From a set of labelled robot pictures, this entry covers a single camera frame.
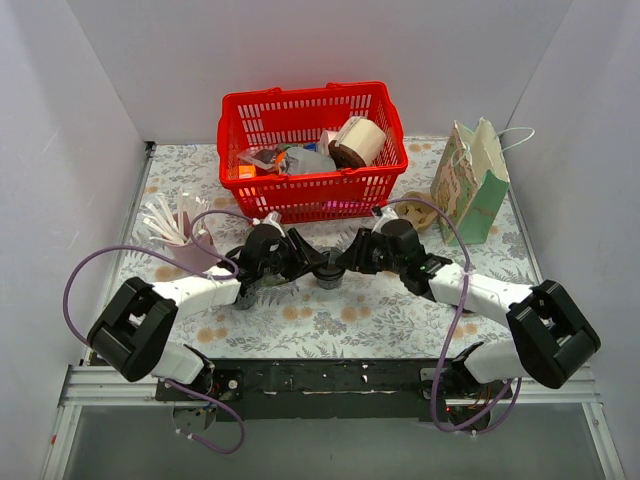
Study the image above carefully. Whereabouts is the orange snack box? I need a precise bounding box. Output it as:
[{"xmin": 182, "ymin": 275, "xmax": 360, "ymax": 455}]
[{"xmin": 238, "ymin": 165, "xmax": 257, "ymax": 179}]

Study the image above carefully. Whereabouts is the floral patterned table mat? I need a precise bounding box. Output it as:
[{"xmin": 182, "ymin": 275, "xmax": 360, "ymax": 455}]
[{"xmin": 112, "ymin": 137, "xmax": 541, "ymax": 358}]

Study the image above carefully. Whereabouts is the grey foil pouch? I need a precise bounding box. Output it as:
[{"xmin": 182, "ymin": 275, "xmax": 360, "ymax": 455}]
[{"xmin": 276, "ymin": 147, "xmax": 337, "ymax": 175}]

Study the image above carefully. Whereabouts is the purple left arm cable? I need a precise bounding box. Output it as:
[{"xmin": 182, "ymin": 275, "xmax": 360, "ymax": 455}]
[{"xmin": 63, "ymin": 209, "xmax": 264, "ymax": 455}]

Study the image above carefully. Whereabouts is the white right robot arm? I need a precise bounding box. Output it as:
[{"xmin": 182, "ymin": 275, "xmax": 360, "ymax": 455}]
[{"xmin": 336, "ymin": 220, "xmax": 601, "ymax": 398}]

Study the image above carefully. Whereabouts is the brown cardboard cup carrier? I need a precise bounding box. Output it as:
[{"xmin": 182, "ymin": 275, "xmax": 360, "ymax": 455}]
[{"xmin": 394, "ymin": 191, "xmax": 438, "ymax": 232}]

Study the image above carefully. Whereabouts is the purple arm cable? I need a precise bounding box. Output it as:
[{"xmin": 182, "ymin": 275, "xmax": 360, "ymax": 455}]
[
  {"xmin": 394, "ymin": 197, "xmax": 524, "ymax": 435},
  {"xmin": 63, "ymin": 209, "xmax": 264, "ymax": 455}
]

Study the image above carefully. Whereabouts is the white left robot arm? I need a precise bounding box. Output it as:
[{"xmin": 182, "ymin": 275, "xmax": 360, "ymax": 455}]
[{"xmin": 87, "ymin": 223, "xmax": 328, "ymax": 400}]

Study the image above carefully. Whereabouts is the black coffee cup lid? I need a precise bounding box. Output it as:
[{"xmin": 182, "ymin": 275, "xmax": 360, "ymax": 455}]
[{"xmin": 320, "ymin": 247, "xmax": 343, "ymax": 268}]

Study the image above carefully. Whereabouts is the black paper coffee cup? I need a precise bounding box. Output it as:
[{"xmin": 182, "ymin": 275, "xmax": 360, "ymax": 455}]
[{"xmin": 313, "ymin": 267, "xmax": 345, "ymax": 290}]

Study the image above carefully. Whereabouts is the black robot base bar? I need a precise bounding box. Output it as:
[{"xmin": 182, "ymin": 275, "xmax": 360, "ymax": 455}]
[{"xmin": 154, "ymin": 357, "xmax": 516, "ymax": 424}]

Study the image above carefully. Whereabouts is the pink cup of straws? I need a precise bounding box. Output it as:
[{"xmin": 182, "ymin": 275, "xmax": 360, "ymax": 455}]
[{"xmin": 143, "ymin": 191, "xmax": 217, "ymax": 272}]

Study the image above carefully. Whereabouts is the green illustrated paper bag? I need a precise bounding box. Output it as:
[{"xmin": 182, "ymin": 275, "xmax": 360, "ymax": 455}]
[{"xmin": 430, "ymin": 118, "xmax": 510, "ymax": 245}]

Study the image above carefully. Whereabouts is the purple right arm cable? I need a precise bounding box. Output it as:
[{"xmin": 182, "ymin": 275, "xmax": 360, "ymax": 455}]
[{"xmin": 394, "ymin": 197, "xmax": 524, "ymax": 435}]

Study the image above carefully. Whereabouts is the red plastic shopping basket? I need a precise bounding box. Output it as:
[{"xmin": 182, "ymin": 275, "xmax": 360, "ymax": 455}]
[{"xmin": 217, "ymin": 82, "xmax": 408, "ymax": 223}]

